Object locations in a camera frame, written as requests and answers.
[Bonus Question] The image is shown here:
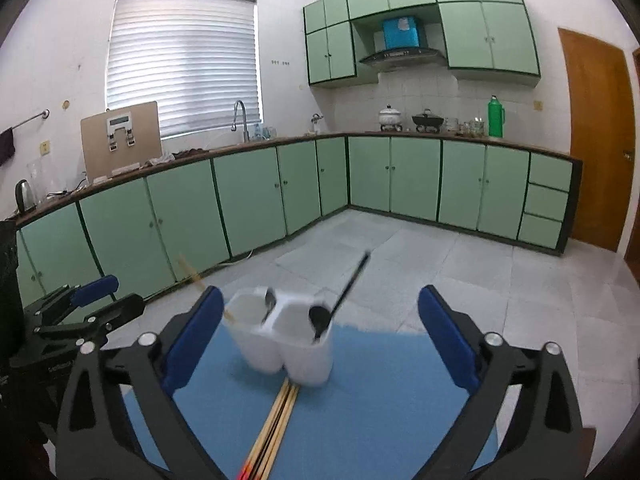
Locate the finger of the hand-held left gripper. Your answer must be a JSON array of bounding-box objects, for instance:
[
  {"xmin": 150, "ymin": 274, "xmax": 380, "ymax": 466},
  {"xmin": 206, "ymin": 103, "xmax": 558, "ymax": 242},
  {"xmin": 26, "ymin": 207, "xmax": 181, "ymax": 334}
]
[
  {"xmin": 22, "ymin": 275, "xmax": 120, "ymax": 328},
  {"xmin": 34, "ymin": 293, "xmax": 146, "ymax": 348}
]

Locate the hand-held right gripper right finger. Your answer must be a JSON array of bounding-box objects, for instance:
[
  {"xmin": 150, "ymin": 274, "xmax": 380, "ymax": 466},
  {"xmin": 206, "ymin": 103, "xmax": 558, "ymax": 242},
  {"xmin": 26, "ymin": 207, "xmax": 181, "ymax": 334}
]
[{"xmin": 417, "ymin": 284, "xmax": 586, "ymax": 480}]

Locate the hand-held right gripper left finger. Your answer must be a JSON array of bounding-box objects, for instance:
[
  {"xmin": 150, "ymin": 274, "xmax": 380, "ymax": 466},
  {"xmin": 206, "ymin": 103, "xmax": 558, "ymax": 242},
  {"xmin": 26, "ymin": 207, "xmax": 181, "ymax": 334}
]
[{"xmin": 55, "ymin": 285, "xmax": 236, "ymax": 480}]

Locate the red wooden chopstick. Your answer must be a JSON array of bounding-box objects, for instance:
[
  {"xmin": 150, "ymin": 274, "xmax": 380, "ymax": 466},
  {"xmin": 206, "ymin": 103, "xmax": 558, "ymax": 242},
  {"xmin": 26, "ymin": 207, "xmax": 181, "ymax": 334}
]
[
  {"xmin": 249, "ymin": 382, "xmax": 293, "ymax": 480},
  {"xmin": 244, "ymin": 382, "xmax": 290, "ymax": 480},
  {"xmin": 179, "ymin": 255, "xmax": 236, "ymax": 322}
]

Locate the white two-compartment utensil holder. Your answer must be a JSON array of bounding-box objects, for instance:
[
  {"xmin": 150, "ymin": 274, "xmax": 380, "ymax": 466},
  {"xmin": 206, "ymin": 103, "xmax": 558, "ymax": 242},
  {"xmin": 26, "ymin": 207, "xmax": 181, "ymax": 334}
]
[{"xmin": 222, "ymin": 286, "xmax": 335, "ymax": 387}]

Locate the blue table mat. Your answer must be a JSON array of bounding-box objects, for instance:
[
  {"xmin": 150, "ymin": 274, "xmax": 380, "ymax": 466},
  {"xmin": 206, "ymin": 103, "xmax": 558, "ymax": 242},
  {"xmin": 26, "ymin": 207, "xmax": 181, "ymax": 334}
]
[{"xmin": 122, "ymin": 322, "xmax": 501, "ymax": 480}]

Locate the steel electric kettle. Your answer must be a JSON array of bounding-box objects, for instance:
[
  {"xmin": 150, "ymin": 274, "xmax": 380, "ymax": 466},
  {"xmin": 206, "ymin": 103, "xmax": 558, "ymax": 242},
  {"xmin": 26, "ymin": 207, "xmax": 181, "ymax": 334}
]
[{"xmin": 15, "ymin": 179, "xmax": 40, "ymax": 213}]

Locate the clear plastic pitcher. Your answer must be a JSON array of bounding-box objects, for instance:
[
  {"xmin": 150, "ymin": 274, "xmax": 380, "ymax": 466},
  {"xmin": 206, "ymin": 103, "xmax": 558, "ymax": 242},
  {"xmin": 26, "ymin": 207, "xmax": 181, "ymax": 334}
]
[{"xmin": 27, "ymin": 157, "xmax": 53, "ymax": 198}]

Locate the green base cabinet run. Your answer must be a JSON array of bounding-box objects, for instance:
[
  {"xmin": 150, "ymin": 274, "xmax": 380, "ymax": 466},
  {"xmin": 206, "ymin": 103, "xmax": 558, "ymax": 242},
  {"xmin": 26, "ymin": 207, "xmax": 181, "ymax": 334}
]
[{"xmin": 12, "ymin": 132, "xmax": 583, "ymax": 311}]

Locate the crumpled cloth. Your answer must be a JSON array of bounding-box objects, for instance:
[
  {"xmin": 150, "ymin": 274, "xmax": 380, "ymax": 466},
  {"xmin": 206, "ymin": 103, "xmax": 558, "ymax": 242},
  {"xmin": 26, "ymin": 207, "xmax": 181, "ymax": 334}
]
[{"xmin": 145, "ymin": 149, "xmax": 201, "ymax": 167}]

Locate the dark purple towel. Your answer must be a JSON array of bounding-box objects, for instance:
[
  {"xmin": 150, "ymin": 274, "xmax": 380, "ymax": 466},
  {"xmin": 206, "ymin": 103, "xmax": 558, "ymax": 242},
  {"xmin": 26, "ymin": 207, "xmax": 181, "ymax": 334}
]
[{"xmin": 0, "ymin": 127, "xmax": 17, "ymax": 166}]

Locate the gas stove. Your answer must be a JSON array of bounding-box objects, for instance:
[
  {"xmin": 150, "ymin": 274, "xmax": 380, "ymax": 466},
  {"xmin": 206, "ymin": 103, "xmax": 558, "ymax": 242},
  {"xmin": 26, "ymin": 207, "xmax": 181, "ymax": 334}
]
[{"xmin": 380, "ymin": 124, "xmax": 443, "ymax": 134}]

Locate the black wok with lid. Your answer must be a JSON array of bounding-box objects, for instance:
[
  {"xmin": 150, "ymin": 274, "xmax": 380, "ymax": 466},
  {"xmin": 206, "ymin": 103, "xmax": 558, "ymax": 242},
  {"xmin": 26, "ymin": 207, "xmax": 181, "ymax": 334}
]
[{"xmin": 411, "ymin": 108, "xmax": 446, "ymax": 128}]

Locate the chrome kitchen faucet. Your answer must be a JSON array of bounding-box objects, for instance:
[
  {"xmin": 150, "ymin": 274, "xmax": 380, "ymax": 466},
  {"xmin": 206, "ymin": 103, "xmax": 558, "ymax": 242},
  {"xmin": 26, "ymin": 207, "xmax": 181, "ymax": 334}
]
[{"xmin": 232, "ymin": 100, "xmax": 251, "ymax": 143}]

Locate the green thermos flask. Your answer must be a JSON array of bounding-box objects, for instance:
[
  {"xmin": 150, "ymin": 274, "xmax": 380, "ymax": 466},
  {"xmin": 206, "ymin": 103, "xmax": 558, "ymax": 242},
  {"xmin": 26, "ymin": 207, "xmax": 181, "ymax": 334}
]
[{"xmin": 488, "ymin": 95, "xmax": 506, "ymax": 139}]

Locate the white window blind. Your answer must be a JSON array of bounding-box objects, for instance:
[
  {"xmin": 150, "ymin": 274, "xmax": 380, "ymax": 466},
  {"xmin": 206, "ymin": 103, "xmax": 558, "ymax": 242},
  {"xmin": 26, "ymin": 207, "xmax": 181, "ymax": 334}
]
[{"xmin": 106, "ymin": 0, "xmax": 263, "ymax": 140}]

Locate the brown wooden door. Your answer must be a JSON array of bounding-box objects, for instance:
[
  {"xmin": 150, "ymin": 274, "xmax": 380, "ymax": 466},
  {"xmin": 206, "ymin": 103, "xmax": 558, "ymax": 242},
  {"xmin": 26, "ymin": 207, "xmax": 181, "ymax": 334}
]
[{"xmin": 557, "ymin": 27, "xmax": 636, "ymax": 253}]

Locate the brown wooden door jamb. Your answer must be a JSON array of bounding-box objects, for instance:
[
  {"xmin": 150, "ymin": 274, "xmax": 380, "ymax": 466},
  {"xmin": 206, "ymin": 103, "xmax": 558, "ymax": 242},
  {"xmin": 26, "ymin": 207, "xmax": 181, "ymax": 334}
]
[{"xmin": 625, "ymin": 47, "xmax": 640, "ymax": 281}]

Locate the black range hood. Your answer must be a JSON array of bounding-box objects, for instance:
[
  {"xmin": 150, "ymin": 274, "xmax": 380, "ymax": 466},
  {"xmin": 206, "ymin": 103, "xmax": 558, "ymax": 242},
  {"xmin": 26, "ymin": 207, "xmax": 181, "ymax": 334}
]
[{"xmin": 359, "ymin": 47, "xmax": 448, "ymax": 67}]

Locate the blue wrapped hood chimney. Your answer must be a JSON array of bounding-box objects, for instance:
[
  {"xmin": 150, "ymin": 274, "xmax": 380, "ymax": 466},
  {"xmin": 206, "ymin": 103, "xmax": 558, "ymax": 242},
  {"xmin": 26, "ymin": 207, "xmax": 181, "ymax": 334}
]
[{"xmin": 383, "ymin": 16, "xmax": 420, "ymax": 52}]

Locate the black power cable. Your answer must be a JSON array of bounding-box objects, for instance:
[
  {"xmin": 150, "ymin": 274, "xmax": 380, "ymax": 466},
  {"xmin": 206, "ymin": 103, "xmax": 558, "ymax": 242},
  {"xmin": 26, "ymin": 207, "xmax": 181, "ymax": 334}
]
[{"xmin": 47, "ymin": 182, "xmax": 88, "ymax": 198}]

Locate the black long-handled ladle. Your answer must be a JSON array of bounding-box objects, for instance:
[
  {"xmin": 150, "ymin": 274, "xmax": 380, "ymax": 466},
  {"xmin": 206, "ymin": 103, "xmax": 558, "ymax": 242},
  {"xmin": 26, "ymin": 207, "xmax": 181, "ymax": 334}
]
[{"xmin": 308, "ymin": 251, "xmax": 372, "ymax": 343}]

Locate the metal towel rail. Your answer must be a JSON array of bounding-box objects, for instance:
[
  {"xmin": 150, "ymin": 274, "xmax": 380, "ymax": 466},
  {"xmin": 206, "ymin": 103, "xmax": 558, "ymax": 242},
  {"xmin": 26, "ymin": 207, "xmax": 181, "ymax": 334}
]
[{"xmin": 10, "ymin": 109, "xmax": 51, "ymax": 131}]

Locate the green wall cabinet unit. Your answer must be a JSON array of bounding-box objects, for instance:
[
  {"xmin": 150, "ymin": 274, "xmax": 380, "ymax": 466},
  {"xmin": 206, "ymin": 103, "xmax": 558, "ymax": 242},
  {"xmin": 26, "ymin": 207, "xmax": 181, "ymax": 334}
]
[{"xmin": 303, "ymin": 0, "xmax": 542, "ymax": 87}]

